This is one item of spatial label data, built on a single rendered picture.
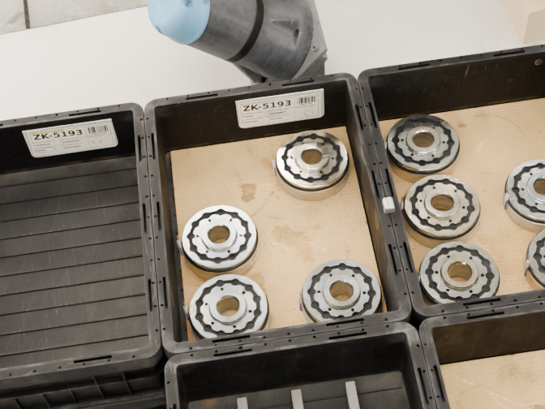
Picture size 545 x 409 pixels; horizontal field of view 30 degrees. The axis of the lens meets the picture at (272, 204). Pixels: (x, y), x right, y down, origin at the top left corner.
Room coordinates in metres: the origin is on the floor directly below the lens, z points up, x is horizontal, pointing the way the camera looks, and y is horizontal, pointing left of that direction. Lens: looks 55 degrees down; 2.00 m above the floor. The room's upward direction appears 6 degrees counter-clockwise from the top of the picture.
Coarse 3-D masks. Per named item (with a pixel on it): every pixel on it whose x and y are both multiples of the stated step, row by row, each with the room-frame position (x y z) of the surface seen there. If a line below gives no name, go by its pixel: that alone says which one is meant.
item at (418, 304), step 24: (528, 48) 0.97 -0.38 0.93; (384, 72) 0.95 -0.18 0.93; (408, 72) 0.95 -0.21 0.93; (384, 168) 0.79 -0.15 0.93; (384, 192) 0.75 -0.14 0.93; (408, 240) 0.67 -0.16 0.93; (408, 264) 0.65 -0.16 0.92; (408, 288) 0.61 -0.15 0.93; (432, 312) 0.57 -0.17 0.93; (456, 312) 0.57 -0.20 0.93
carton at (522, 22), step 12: (504, 0) 1.28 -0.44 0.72; (516, 0) 1.24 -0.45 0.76; (528, 0) 1.22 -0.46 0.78; (540, 0) 1.22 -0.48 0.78; (516, 12) 1.23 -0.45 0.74; (528, 12) 1.19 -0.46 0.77; (540, 12) 1.19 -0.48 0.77; (516, 24) 1.22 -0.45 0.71; (528, 24) 1.19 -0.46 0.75; (540, 24) 1.19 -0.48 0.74; (528, 36) 1.19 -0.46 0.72; (540, 36) 1.20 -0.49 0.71
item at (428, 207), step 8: (432, 192) 0.79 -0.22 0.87; (440, 192) 0.79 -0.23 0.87; (448, 192) 0.78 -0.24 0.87; (424, 200) 0.78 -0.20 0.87; (456, 200) 0.77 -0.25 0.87; (424, 208) 0.77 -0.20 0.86; (432, 208) 0.76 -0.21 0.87; (456, 208) 0.76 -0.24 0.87; (432, 216) 0.75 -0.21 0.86; (440, 216) 0.75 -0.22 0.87; (448, 216) 0.75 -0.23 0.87
